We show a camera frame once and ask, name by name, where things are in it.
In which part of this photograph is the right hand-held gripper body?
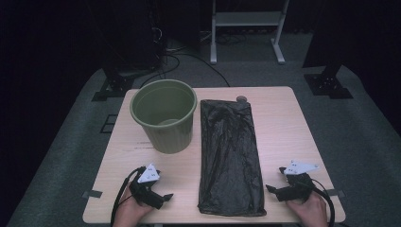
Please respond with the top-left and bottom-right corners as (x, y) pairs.
(275, 159), (320, 203)

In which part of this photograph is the dark equipment cabinet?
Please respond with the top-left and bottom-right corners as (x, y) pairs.
(102, 0), (166, 73)

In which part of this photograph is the white metal stand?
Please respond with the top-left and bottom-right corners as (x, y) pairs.
(209, 0), (290, 66)

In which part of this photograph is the person's left hand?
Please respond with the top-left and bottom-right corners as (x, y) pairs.
(112, 185), (156, 227)

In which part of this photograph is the green plastic trash bin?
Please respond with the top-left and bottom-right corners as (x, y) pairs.
(129, 79), (199, 155)

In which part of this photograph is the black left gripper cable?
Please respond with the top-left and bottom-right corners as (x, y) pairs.
(110, 166), (147, 227)

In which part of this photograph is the person's right hand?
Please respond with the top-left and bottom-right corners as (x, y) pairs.
(286, 191), (329, 227)

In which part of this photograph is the black floor cable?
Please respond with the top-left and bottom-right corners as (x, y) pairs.
(138, 51), (232, 90)

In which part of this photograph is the grey tape strip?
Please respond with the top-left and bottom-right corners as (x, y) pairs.
(81, 189), (104, 200)
(323, 187), (346, 199)

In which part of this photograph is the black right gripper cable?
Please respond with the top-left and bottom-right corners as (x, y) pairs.
(309, 177), (336, 227)

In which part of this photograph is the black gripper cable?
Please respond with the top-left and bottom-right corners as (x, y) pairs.
(309, 177), (336, 227)
(110, 166), (147, 227)

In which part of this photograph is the black plastic garbage bag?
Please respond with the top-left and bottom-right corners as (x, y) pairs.
(197, 98), (268, 218)

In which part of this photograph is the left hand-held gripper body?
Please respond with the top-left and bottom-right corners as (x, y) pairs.
(129, 163), (166, 210)

